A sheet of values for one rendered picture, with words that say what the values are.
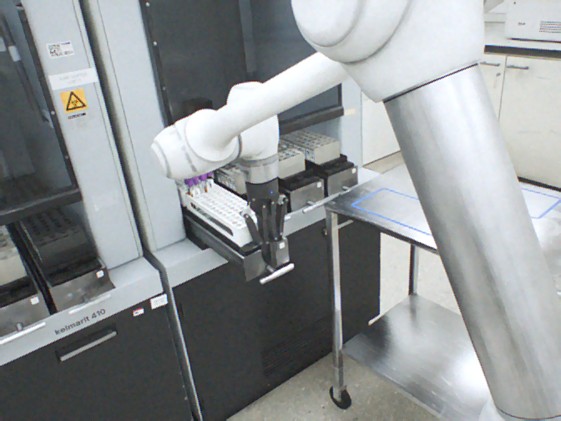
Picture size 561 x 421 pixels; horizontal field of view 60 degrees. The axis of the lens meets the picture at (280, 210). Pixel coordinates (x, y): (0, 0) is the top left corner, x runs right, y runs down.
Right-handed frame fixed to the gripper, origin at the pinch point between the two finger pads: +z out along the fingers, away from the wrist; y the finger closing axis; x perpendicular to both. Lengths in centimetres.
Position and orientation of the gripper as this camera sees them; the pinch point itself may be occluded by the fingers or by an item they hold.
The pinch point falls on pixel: (270, 252)
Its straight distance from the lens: 119.8
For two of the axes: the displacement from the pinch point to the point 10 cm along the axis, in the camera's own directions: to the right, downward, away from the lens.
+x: 5.9, 3.1, -7.4
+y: -8.0, 3.4, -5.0
